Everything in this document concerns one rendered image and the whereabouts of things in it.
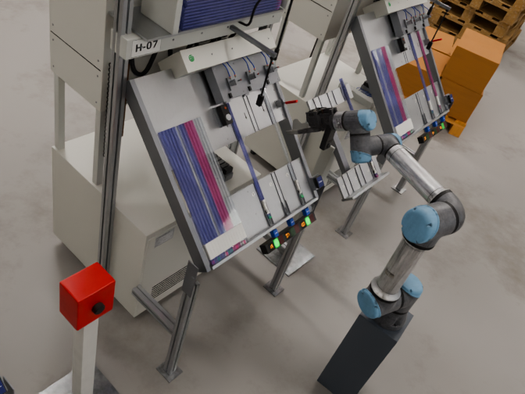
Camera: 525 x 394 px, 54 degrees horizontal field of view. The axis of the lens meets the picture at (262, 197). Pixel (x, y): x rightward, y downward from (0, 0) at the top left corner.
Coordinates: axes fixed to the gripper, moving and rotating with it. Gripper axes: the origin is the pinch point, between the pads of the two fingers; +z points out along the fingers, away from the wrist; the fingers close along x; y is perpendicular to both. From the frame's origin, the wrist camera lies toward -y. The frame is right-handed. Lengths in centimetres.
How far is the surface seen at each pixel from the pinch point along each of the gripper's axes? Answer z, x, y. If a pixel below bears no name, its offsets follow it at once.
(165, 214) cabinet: 40, 46, -22
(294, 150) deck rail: 10.8, -8.0, -12.1
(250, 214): 6.6, 30.4, -25.6
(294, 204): 5.5, 5.3, -31.9
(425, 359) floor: -18, -43, -139
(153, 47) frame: 8, 53, 43
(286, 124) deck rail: 12.2, -8.0, -0.4
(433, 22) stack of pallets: 143, -455, -3
